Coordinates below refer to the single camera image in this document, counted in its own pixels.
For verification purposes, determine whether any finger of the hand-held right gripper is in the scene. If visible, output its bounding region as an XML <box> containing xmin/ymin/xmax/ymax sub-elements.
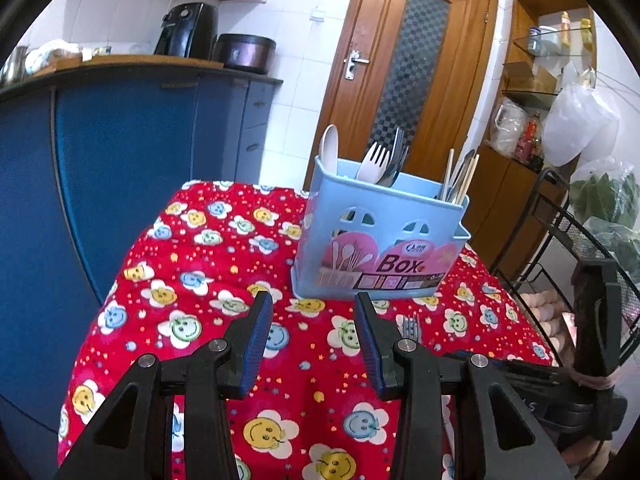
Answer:
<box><xmin>487</xmin><ymin>357</ymin><xmax>576</xmax><ymax>397</ymax></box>

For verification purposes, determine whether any wooden door with glass pane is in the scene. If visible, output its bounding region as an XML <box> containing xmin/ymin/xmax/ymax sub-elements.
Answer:
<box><xmin>302</xmin><ymin>0</ymin><xmax>501</xmax><ymax>191</ymax></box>

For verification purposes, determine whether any black wire rack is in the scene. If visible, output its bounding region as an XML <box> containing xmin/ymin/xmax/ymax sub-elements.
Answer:
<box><xmin>492</xmin><ymin>169</ymin><xmax>640</xmax><ymax>361</ymax></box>

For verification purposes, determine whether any blue base cabinet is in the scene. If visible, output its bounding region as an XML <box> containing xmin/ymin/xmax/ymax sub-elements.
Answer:
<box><xmin>0</xmin><ymin>55</ymin><xmax>284</xmax><ymax>466</ymax></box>

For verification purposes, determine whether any wooden chopstick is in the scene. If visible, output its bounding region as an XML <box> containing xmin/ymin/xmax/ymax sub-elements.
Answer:
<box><xmin>442</xmin><ymin>148</ymin><xmax>455</xmax><ymax>201</ymax></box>
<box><xmin>455</xmin><ymin>154</ymin><xmax>480</xmax><ymax>206</ymax></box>
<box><xmin>450</xmin><ymin>160</ymin><xmax>471</xmax><ymax>204</ymax></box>

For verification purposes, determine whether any cardboard box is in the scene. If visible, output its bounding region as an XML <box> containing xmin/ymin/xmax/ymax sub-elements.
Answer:
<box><xmin>502</xmin><ymin>61</ymin><xmax>558</xmax><ymax>93</ymax></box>

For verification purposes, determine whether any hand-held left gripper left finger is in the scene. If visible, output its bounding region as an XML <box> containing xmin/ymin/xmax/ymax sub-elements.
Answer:
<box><xmin>52</xmin><ymin>290</ymin><xmax>275</xmax><ymax>480</ymax></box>

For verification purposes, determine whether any metal pot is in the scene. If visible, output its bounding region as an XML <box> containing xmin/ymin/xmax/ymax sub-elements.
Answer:
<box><xmin>0</xmin><ymin>45</ymin><xmax>30</xmax><ymax>88</ymax></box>

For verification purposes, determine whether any white cloth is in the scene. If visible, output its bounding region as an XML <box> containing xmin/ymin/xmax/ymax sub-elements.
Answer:
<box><xmin>25</xmin><ymin>39</ymin><xmax>81</xmax><ymax>73</ymax></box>

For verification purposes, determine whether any red flower print tablecloth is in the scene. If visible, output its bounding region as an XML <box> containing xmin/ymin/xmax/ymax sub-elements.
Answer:
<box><xmin>57</xmin><ymin>180</ymin><xmax>553</xmax><ymax>480</ymax></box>

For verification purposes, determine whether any dark rice cooker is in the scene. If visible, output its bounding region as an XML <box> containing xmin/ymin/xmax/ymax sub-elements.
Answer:
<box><xmin>214</xmin><ymin>33</ymin><xmax>277</xmax><ymax>75</ymax></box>

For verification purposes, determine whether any metal door handle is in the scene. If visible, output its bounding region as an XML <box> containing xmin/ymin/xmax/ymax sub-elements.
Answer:
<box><xmin>344</xmin><ymin>50</ymin><xmax>371</xmax><ymax>81</ymax></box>

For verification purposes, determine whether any clear plastic bag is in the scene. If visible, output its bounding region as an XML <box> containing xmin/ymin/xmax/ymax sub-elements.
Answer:
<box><xmin>489</xmin><ymin>99</ymin><xmax>532</xmax><ymax>157</ymax></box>

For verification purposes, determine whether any wooden shelf cabinet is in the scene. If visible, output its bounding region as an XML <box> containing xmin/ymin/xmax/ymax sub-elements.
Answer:
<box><xmin>470</xmin><ymin>0</ymin><xmax>601</xmax><ymax>281</ymax></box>

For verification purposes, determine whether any blue plastic utensil holder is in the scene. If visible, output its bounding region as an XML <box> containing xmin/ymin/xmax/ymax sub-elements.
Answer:
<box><xmin>291</xmin><ymin>156</ymin><xmax>472</xmax><ymax>302</ymax></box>

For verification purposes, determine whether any white plastic bag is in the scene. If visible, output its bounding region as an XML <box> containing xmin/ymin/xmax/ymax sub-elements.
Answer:
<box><xmin>542</xmin><ymin>67</ymin><xmax>621</xmax><ymax>167</ymax></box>

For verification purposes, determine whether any bag of green vegetables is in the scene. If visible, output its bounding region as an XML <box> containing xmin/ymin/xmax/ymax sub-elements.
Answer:
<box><xmin>570</xmin><ymin>157</ymin><xmax>640</xmax><ymax>261</ymax></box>

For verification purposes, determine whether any pile of eggs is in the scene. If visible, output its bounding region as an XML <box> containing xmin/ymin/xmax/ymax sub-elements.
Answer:
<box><xmin>517</xmin><ymin>287</ymin><xmax>581</xmax><ymax>356</ymax></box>

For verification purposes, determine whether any person's right hand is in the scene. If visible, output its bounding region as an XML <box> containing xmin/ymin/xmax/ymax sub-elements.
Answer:
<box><xmin>562</xmin><ymin>437</ymin><xmax>618</xmax><ymax>480</ymax></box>

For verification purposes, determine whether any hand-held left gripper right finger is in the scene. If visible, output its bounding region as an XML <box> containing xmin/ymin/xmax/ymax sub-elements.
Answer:
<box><xmin>354</xmin><ymin>291</ymin><xmax>576</xmax><ymax>480</ymax></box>

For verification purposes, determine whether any glass jar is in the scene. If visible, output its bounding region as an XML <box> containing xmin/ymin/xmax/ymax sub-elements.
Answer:
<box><xmin>526</xmin><ymin>25</ymin><xmax>558</xmax><ymax>57</ymax></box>

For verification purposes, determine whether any white plastic fork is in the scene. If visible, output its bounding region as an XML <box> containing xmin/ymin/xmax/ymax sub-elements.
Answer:
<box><xmin>355</xmin><ymin>142</ymin><xmax>391</xmax><ymax>184</ymax></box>

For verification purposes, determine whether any white plastic spoon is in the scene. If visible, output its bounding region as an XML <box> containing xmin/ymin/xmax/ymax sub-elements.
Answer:
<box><xmin>319</xmin><ymin>124</ymin><xmax>340</xmax><ymax>173</ymax></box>

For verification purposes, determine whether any black air fryer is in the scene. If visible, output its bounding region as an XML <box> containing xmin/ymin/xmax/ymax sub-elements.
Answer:
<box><xmin>154</xmin><ymin>2</ymin><xmax>219</xmax><ymax>61</ymax></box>

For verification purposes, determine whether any red bottle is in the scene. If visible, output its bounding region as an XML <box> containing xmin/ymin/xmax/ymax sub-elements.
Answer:
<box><xmin>515</xmin><ymin>112</ymin><xmax>545</xmax><ymax>163</ymax></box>

